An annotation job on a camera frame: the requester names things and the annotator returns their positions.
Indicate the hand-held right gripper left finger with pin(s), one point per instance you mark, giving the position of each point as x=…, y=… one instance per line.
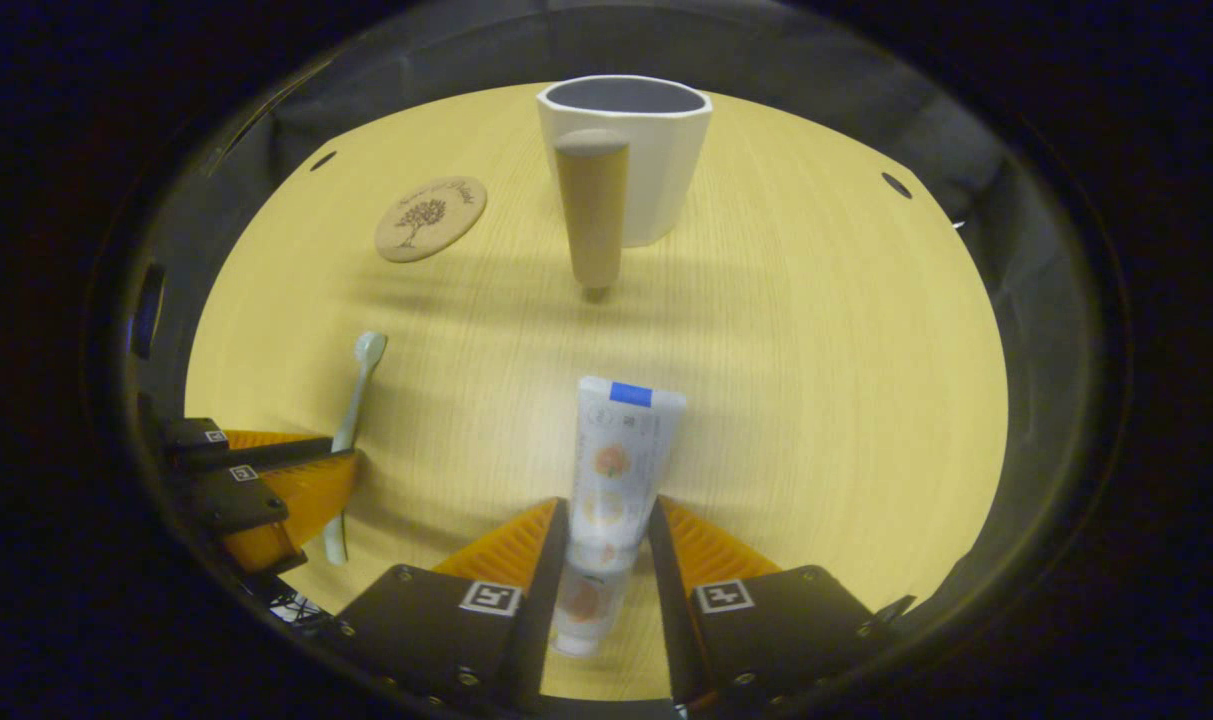
x=534, y=640

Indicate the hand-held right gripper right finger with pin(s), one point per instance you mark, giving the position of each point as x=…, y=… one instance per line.
x=671, y=620

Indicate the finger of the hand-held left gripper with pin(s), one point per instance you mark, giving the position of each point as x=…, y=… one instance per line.
x=266, y=452
x=246, y=495

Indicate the pale green toothbrush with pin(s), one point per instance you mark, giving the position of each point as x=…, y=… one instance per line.
x=364, y=375

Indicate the white toothpaste tube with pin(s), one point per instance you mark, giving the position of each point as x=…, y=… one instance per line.
x=621, y=450

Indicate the round wooden coaster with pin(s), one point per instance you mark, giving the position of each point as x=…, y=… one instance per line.
x=431, y=220

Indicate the wooden desktop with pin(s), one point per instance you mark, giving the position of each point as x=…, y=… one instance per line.
x=816, y=400

